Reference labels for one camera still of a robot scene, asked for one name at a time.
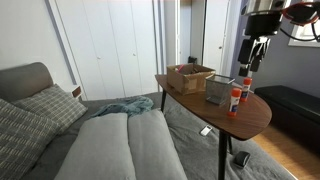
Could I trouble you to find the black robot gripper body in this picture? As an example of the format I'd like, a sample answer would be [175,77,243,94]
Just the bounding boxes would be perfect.
[244,12,280,38]

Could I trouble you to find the small white remote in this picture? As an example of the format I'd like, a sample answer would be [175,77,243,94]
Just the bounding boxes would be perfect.
[199,124,213,137]

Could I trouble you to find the black wire mesh bin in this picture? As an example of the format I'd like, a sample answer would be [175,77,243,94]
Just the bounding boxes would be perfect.
[204,73,236,107]

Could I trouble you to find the long grey pillow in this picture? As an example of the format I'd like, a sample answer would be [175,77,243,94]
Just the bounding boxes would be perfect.
[54,112,137,180]
[127,108,188,180]

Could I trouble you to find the grey plaid pillow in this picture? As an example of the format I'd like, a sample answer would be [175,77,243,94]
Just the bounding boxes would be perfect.
[11,83,89,135]

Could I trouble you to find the teal crumpled blanket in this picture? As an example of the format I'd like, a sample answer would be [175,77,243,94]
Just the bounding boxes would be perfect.
[89,95,155,119]

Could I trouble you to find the small black case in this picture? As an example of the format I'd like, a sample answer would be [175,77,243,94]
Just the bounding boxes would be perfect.
[232,150,252,169]

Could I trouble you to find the white window frame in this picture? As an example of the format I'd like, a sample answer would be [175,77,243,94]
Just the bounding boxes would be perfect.
[287,22,320,48]

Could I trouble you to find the small dark object by doorway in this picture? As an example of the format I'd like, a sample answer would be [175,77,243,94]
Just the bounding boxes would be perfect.
[187,55,199,65]

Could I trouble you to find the dark wooden oval table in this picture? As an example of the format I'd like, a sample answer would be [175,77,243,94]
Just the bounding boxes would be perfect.
[154,73,273,180]

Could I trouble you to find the white room door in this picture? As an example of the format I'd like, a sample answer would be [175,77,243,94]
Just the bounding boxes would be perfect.
[202,0,232,75]

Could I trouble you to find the grey upholstered headboard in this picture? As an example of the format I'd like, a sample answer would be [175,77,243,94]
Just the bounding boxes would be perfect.
[0,61,55,103]

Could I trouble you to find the dark item in cardboard box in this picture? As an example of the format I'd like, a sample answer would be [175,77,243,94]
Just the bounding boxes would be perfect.
[190,65,202,75]

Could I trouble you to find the white bifold closet door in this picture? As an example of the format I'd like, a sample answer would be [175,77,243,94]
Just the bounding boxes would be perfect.
[107,0,160,98]
[54,0,127,101]

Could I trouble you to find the grey sofa bed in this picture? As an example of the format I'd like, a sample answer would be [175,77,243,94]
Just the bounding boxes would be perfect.
[21,91,298,180]

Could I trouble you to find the black storage bench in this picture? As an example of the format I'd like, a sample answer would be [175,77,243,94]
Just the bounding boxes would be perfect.
[253,85,320,155]

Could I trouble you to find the grey dashed pattern pillow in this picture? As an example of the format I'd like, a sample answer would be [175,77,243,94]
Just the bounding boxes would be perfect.
[0,98,61,180]

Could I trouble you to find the brown cardboard box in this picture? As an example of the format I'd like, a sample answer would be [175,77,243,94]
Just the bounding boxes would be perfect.
[166,63,217,96]

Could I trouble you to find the white and brown nightstand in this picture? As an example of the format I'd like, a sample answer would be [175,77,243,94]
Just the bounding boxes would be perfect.
[66,83,84,100]

